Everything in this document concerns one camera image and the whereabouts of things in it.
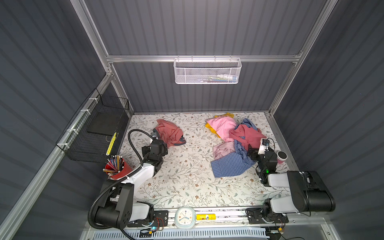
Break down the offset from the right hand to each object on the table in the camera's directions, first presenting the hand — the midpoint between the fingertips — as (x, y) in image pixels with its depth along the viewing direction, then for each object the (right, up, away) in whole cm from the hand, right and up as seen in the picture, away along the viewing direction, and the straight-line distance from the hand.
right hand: (260, 146), depth 90 cm
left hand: (-65, 0, -1) cm, 65 cm away
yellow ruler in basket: (-79, +2, -22) cm, 82 cm away
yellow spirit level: (-34, -33, -18) cm, 50 cm away
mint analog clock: (-45, -32, -19) cm, 58 cm away
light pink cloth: (-21, +13, +12) cm, 27 cm away
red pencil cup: (-83, -10, -9) cm, 84 cm away
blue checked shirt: (-15, -9, -3) cm, 18 cm away
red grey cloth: (-56, +6, +12) cm, 58 cm away
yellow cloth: (-16, +21, +22) cm, 34 cm away
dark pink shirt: (-5, +6, 0) cm, 8 cm away
